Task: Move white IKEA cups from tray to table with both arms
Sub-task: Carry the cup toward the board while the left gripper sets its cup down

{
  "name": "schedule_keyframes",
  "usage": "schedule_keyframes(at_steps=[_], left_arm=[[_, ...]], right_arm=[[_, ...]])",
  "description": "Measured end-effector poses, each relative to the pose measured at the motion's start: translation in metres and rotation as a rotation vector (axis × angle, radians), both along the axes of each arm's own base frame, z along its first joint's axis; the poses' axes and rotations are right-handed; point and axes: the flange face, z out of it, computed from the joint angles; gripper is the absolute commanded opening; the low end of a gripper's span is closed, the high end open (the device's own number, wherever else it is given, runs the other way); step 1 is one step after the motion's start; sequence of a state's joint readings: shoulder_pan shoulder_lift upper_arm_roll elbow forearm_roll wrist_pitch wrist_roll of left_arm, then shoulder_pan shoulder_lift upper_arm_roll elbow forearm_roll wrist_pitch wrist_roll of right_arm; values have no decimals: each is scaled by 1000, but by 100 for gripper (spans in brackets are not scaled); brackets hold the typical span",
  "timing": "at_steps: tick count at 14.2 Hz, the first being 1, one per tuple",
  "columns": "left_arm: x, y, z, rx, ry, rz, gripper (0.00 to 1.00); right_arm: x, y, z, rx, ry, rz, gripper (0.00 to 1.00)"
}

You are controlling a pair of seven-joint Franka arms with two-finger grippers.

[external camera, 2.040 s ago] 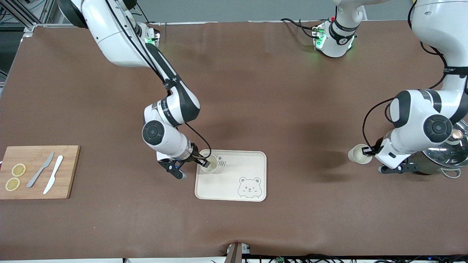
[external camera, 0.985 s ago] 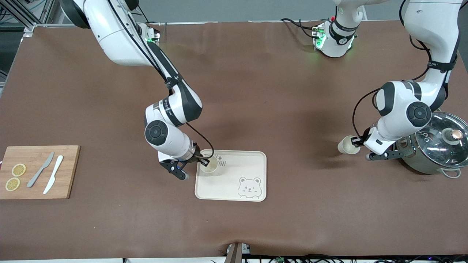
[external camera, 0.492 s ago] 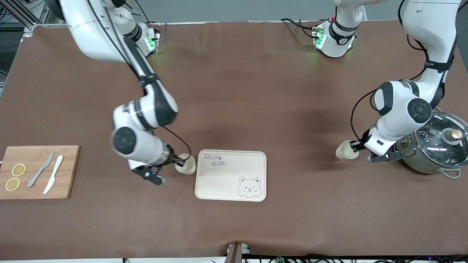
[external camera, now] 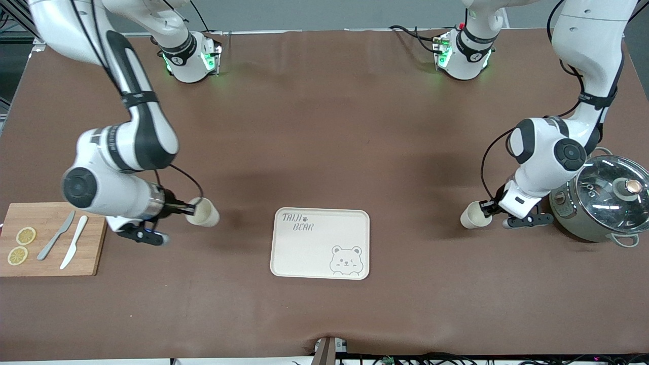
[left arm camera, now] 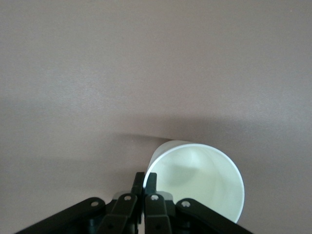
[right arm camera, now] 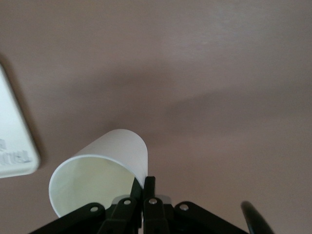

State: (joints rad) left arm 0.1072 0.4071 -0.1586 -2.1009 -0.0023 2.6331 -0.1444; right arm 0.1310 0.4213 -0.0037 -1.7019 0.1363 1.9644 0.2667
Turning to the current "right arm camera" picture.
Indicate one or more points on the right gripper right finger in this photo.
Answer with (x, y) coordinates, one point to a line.
(153, 217)

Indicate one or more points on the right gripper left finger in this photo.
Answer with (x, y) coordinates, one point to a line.
(122, 217)

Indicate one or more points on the white IKEA cup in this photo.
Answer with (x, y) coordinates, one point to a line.
(109, 146)

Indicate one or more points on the cream tray with bear print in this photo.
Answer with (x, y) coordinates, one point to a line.
(14, 136)

